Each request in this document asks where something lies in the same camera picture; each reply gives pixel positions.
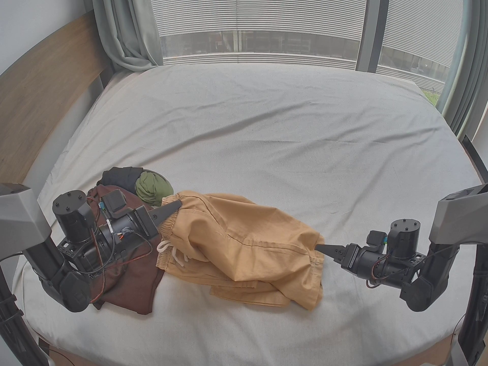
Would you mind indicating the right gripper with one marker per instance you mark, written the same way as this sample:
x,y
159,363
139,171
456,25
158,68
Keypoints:
x,y
362,261

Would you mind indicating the green garment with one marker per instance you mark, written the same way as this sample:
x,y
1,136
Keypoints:
x,y
152,189

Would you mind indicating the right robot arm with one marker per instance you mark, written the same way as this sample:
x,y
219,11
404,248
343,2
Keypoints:
x,y
457,212

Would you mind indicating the black garment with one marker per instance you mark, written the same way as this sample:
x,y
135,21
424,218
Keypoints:
x,y
118,177

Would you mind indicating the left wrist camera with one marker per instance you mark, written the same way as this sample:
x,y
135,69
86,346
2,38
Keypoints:
x,y
114,200

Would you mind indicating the window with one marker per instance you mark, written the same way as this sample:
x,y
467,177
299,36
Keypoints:
x,y
267,6

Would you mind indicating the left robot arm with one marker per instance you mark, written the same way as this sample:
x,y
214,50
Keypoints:
x,y
23,212

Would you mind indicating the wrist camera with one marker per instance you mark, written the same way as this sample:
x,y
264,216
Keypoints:
x,y
114,200
376,238

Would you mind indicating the brown knit garment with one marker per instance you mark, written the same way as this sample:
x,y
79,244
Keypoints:
x,y
129,284

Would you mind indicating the tan shorts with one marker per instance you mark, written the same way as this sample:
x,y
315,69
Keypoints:
x,y
236,238

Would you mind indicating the bed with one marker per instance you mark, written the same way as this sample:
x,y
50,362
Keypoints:
x,y
267,128

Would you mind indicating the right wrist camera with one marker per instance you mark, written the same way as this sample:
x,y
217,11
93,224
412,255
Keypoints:
x,y
376,238

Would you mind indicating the grey-green curtain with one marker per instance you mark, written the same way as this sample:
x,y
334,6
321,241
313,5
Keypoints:
x,y
122,21
465,71

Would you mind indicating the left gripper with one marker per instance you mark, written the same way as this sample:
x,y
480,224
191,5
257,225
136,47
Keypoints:
x,y
129,231

